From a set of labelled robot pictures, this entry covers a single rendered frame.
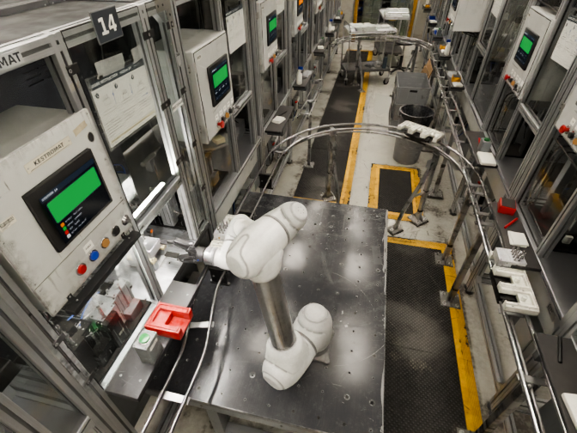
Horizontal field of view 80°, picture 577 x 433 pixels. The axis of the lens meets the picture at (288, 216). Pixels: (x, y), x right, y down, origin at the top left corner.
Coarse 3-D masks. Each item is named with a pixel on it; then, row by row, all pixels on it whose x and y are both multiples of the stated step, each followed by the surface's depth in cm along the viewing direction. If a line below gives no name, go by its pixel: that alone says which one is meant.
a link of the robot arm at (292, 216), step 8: (280, 208) 117; (288, 208) 114; (296, 208) 114; (304, 208) 117; (272, 216) 113; (280, 216) 114; (288, 216) 113; (296, 216) 113; (304, 216) 115; (288, 224) 114; (296, 224) 114; (304, 224) 118; (288, 232) 114; (296, 232) 117; (288, 240) 115
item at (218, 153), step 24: (192, 0) 156; (240, 0) 209; (192, 24) 159; (240, 24) 213; (240, 48) 220; (240, 72) 226; (240, 96) 232; (216, 144) 204; (216, 168) 209; (216, 192) 214
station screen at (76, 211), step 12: (84, 168) 101; (96, 168) 106; (72, 180) 98; (48, 192) 90; (60, 192) 94; (96, 192) 107; (84, 204) 103; (96, 204) 108; (72, 216) 99; (84, 216) 104; (60, 228) 96; (72, 228) 100
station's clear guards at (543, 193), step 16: (544, 160) 189; (560, 160) 175; (576, 160) 191; (544, 176) 187; (560, 176) 173; (576, 176) 160; (528, 192) 202; (544, 192) 184; (560, 192) 171; (528, 208) 199; (544, 208) 182; (560, 208) 169; (528, 224) 197; (544, 224) 180
